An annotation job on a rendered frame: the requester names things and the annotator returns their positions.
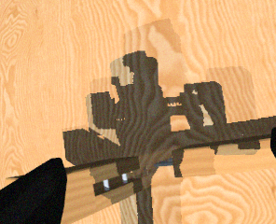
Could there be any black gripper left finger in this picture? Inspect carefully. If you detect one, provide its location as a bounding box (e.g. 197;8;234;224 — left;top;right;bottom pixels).
0;158;67;224

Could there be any wooden post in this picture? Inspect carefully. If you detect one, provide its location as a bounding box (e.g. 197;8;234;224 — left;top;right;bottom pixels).
61;156;143;224

